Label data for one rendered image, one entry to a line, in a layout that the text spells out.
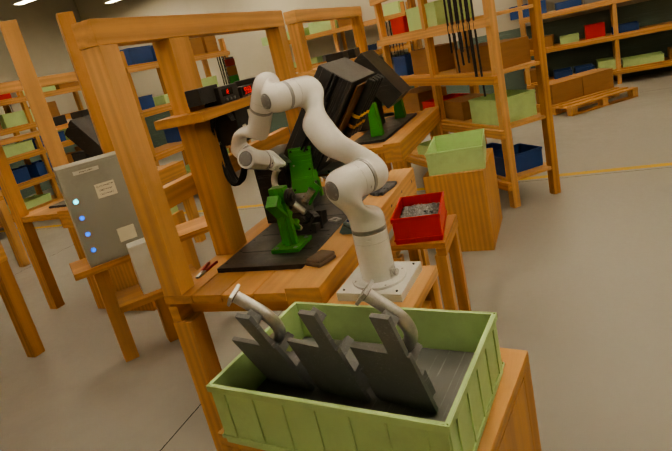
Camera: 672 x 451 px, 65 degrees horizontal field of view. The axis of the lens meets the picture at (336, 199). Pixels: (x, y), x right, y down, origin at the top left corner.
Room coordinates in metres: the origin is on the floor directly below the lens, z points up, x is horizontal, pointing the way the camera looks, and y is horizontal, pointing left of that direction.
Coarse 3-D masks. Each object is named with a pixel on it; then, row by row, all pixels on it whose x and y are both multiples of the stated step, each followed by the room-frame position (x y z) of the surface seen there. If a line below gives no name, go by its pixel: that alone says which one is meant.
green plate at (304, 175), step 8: (288, 152) 2.44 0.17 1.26; (296, 152) 2.43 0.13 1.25; (304, 152) 2.41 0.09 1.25; (296, 160) 2.42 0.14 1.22; (304, 160) 2.40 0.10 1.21; (296, 168) 2.41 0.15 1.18; (304, 168) 2.39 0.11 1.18; (312, 168) 2.38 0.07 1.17; (296, 176) 2.41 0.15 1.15; (304, 176) 2.39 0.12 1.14; (312, 176) 2.37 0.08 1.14; (296, 184) 2.40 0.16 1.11; (304, 184) 2.38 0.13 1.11; (296, 192) 2.39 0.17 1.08; (304, 192) 2.38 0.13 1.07
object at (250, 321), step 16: (240, 320) 1.12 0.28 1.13; (256, 320) 1.12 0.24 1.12; (256, 336) 1.14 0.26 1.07; (256, 352) 1.20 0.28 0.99; (272, 352) 1.15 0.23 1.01; (288, 352) 1.27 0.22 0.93; (272, 368) 1.22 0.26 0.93; (288, 368) 1.17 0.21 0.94; (304, 368) 1.24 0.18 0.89; (288, 384) 1.24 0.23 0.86; (304, 384) 1.19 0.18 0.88
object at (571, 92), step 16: (560, 80) 8.09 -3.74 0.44; (576, 80) 7.99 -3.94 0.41; (592, 80) 8.06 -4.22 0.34; (608, 80) 8.12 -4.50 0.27; (560, 96) 7.90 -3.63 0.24; (576, 96) 7.98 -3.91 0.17; (592, 96) 7.82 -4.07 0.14; (608, 96) 7.62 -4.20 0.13; (560, 112) 7.82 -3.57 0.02; (576, 112) 7.48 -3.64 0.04
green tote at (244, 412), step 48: (336, 336) 1.43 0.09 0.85; (432, 336) 1.27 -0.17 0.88; (480, 336) 1.20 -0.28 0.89; (240, 384) 1.23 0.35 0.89; (480, 384) 1.01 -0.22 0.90; (240, 432) 1.12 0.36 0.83; (288, 432) 1.04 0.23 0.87; (336, 432) 0.97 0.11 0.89; (384, 432) 0.91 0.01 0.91; (432, 432) 0.85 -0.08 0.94; (480, 432) 0.96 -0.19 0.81
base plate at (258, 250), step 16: (320, 208) 2.65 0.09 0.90; (336, 208) 2.58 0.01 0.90; (272, 224) 2.56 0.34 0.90; (336, 224) 2.33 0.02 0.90; (256, 240) 2.37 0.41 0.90; (272, 240) 2.31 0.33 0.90; (320, 240) 2.17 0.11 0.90; (240, 256) 2.20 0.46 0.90; (256, 256) 2.15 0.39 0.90; (272, 256) 2.11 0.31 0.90; (288, 256) 2.06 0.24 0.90; (304, 256) 2.02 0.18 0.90; (224, 272) 2.10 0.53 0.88
